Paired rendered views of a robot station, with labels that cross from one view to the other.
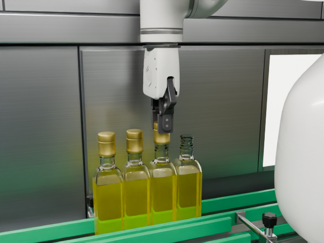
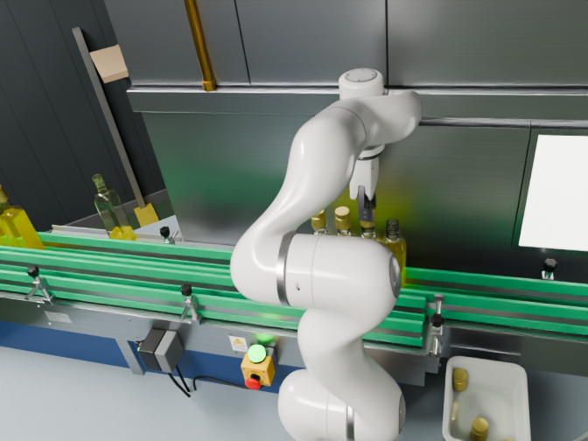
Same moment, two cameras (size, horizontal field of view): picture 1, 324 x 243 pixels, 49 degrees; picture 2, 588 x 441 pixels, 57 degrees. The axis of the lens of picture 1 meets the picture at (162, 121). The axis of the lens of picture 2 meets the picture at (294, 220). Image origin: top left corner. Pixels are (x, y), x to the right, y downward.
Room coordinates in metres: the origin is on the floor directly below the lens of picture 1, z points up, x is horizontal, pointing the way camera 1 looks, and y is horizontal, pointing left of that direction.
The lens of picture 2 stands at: (-0.11, -0.49, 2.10)
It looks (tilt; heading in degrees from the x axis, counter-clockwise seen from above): 38 degrees down; 41
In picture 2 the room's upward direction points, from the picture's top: 9 degrees counter-clockwise
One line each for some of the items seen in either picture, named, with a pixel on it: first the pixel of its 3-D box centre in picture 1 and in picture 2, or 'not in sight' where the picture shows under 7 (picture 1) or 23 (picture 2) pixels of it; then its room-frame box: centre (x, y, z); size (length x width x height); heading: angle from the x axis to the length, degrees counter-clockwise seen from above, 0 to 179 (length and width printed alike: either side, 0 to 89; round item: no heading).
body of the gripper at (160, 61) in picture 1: (161, 69); (365, 167); (0.72, 0.00, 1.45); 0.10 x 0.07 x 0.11; 19
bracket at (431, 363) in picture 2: not in sight; (434, 347); (0.67, -0.19, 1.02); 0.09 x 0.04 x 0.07; 20
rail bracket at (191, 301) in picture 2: not in sight; (188, 312); (0.41, 0.35, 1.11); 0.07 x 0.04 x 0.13; 20
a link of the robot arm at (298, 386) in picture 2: not in sight; (329, 422); (0.33, -0.13, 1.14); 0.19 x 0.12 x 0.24; 111
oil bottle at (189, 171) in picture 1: (185, 202); (393, 270); (0.74, -0.05, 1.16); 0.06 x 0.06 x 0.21; 19
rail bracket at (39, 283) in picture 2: not in sight; (36, 291); (0.26, 0.78, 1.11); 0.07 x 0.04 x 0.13; 20
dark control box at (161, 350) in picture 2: not in sight; (161, 350); (0.35, 0.45, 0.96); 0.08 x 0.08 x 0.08; 20
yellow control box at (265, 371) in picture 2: not in sight; (259, 366); (0.45, 0.18, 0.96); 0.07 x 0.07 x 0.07; 20
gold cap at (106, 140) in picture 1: (106, 143); (318, 217); (0.68, 0.11, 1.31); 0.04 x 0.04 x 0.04
